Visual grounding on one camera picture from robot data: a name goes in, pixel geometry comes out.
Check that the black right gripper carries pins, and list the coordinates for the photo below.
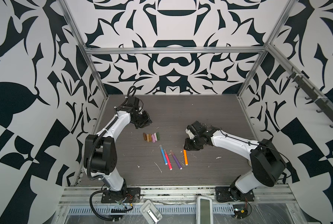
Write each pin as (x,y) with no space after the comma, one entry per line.
(188,146)

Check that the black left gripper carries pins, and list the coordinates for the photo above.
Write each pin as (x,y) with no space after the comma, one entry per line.
(146,121)

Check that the orange highlighter pen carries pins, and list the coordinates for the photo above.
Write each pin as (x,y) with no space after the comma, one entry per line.
(185,157)

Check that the purple highlighter pen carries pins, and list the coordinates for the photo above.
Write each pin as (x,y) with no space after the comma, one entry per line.
(176,160)

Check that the pink red highlighter pen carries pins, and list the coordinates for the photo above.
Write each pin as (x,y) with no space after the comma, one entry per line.
(168,160)

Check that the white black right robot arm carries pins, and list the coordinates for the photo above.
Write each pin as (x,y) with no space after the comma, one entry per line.
(266,163)

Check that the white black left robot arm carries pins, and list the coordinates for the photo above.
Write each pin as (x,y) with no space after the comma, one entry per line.
(100,153)

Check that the blue highlighter pen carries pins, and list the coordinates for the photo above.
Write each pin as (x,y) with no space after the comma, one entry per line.
(163,154)

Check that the white rectangular tablet device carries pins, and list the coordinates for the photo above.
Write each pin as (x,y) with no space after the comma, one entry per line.
(204,210)

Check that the small circuit board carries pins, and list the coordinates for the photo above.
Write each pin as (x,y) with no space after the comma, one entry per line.
(242,211)

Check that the white clamp bracket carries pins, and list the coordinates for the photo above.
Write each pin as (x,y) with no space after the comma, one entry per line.
(150,212)

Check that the black wall hook rail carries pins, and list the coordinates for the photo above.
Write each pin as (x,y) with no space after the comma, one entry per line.
(313,94)

